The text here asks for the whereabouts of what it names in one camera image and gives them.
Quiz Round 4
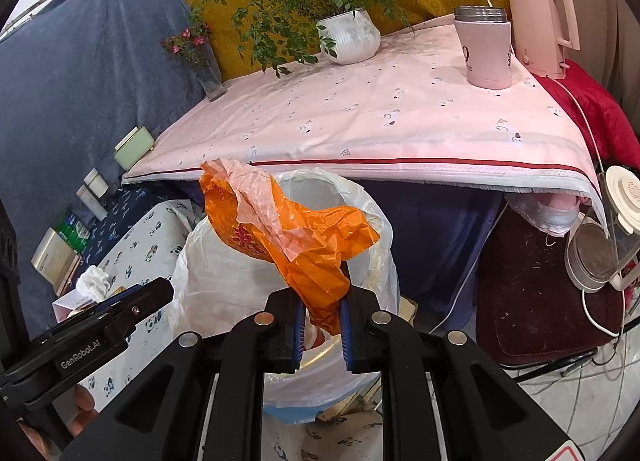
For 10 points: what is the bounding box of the person's left hand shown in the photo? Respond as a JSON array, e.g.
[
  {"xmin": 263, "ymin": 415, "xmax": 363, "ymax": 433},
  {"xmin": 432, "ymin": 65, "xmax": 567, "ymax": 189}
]
[{"xmin": 17, "ymin": 383, "xmax": 101, "ymax": 461}]

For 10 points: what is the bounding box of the navy printed cloth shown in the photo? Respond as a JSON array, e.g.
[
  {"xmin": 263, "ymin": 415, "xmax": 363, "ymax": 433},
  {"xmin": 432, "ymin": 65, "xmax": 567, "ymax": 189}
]
[{"xmin": 75, "ymin": 181, "xmax": 166, "ymax": 272}]

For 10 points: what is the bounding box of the pink electric kettle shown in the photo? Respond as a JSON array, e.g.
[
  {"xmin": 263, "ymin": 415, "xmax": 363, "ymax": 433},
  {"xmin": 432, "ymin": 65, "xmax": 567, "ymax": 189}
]
[{"xmin": 505, "ymin": 0, "xmax": 582, "ymax": 79}]

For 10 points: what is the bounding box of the glass kettle white lid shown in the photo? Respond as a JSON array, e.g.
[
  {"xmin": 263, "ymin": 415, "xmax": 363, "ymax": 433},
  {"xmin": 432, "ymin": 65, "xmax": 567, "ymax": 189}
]
[{"xmin": 565, "ymin": 165, "xmax": 640, "ymax": 294}]

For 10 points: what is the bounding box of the panda printed cloth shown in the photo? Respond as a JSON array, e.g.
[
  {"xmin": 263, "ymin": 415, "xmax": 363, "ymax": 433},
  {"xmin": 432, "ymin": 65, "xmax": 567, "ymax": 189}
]
[{"xmin": 52, "ymin": 198, "xmax": 381, "ymax": 461}]

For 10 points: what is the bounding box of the red cloth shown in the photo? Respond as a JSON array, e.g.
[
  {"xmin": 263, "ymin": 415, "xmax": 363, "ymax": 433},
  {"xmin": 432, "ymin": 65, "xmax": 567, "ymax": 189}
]
[{"xmin": 530, "ymin": 61, "xmax": 640, "ymax": 172}]

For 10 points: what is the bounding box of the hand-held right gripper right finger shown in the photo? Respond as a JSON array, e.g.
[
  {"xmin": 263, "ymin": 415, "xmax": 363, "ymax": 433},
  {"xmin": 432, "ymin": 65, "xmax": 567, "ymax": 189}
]
[{"xmin": 339, "ymin": 286, "xmax": 576, "ymax": 461}]

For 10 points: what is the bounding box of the orange plastic bag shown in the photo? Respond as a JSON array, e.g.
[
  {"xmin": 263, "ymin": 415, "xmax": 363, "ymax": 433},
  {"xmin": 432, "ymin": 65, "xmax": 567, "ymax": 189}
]
[{"xmin": 199, "ymin": 158, "xmax": 381, "ymax": 337}]

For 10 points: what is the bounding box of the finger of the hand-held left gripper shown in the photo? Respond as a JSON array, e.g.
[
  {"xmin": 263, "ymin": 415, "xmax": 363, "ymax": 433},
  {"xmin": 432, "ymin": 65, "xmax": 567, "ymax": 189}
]
[{"xmin": 0, "ymin": 278, "xmax": 174, "ymax": 409}]

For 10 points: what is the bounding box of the white kettle cable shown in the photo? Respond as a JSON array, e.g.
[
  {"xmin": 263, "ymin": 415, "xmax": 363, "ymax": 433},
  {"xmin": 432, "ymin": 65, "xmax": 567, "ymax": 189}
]
[{"xmin": 547, "ymin": 74, "xmax": 608, "ymax": 182}]

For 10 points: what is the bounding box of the glass vase with pink flowers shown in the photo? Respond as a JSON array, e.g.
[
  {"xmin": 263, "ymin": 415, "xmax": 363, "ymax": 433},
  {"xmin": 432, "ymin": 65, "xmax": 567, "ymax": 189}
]
[{"xmin": 160, "ymin": 24, "xmax": 226, "ymax": 102}]

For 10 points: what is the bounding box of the grey-blue cloth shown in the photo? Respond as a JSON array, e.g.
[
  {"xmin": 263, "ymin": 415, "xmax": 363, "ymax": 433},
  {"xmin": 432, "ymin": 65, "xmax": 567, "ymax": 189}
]
[{"xmin": 0, "ymin": 0, "xmax": 206, "ymax": 312}]

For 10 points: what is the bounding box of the bin with white liner bag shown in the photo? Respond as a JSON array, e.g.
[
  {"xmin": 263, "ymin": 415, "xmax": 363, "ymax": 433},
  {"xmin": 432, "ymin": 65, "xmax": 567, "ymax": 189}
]
[{"xmin": 167, "ymin": 168, "xmax": 401, "ymax": 424}]

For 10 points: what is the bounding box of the white tall bottle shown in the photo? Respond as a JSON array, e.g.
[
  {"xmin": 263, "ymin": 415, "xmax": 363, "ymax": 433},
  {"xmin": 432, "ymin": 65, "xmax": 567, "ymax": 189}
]
[{"xmin": 76, "ymin": 186, "xmax": 108, "ymax": 222}]

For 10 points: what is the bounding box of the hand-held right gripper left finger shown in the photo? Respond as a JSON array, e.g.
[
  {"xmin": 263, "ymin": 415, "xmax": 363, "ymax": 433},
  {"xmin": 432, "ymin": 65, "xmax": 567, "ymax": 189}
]
[{"xmin": 60, "ymin": 288, "xmax": 307, "ymax": 461}]

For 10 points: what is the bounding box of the orange-edged book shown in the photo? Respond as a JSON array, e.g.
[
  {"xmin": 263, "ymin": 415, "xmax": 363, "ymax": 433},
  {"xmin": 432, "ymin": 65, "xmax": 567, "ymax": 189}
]
[{"xmin": 52, "ymin": 261, "xmax": 83, "ymax": 297}]

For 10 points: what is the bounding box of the purple cloth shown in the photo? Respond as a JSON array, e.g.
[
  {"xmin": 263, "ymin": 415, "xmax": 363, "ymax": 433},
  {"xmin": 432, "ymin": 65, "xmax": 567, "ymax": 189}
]
[{"xmin": 357, "ymin": 178, "xmax": 506, "ymax": 332}]

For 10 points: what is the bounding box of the pink thermos cup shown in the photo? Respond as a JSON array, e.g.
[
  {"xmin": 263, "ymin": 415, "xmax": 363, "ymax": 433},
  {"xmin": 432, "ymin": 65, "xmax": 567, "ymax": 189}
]
[{"xmin": 453, "ymin": 6, "xmax": 513, "ymax": 90}]

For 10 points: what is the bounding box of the white carton box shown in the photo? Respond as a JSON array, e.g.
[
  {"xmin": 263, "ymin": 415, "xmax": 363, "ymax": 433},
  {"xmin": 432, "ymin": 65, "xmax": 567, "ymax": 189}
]
[{"xmin": 31, "ymin": 228, "xmax": 78, "ymax": 274}]

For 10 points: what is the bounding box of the green plant in white pot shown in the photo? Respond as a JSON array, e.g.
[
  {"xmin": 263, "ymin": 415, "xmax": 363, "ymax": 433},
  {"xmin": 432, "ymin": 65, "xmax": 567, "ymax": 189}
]
[{"xmin": 189, "ymin": 0, "xmax": 441, "ymax": 79}]

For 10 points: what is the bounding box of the pink printed tablecloth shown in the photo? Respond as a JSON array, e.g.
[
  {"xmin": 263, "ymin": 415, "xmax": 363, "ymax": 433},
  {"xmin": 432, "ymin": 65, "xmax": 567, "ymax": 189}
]
[{"xmin": 121, "ymin": 14, "xmax": 608, "ymax": 237}]

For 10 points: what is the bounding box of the green tissue box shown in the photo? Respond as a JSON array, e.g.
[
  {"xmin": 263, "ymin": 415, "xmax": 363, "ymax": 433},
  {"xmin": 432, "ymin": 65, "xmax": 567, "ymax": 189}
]
[{"xmin": 112, "ymin": 126, "xmax": 155, "ymax": 172}]

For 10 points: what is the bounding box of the dark red mat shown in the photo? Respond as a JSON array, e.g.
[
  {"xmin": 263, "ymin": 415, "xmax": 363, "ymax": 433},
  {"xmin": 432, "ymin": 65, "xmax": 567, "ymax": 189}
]
[{"xmin": 475, "ymin": 204, "xmax": 626, "ymax": 367}]

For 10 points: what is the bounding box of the white wide jar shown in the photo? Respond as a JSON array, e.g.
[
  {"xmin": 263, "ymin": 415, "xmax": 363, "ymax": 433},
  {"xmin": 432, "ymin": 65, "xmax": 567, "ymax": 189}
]
[{"xmin": 82, "ymin": 168, "xmax": 108, "ymax": 198}]

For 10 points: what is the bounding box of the green tin can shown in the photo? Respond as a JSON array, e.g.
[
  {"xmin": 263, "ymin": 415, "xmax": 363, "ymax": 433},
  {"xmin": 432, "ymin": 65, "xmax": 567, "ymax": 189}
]
[{"xmin": 54, "ymin": 211, "xmax": 91, "ymax": 248}]

